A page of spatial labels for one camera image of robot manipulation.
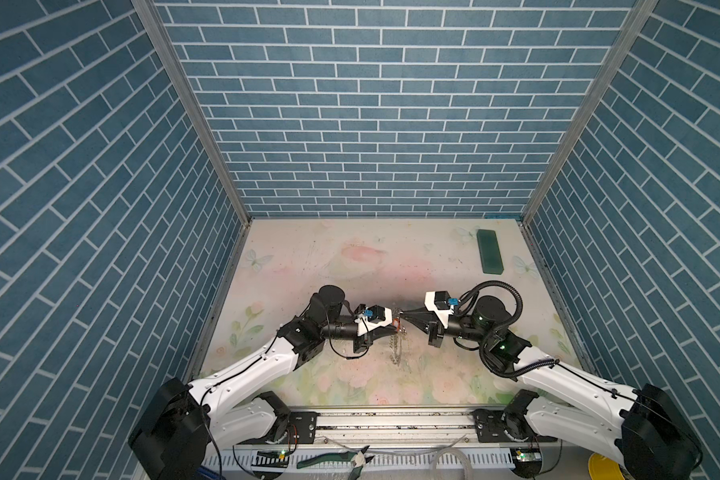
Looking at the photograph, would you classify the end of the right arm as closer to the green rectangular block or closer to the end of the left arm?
the end of the left arm

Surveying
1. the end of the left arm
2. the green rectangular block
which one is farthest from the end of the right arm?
the green rectangular block

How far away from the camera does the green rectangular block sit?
1075 millimetres
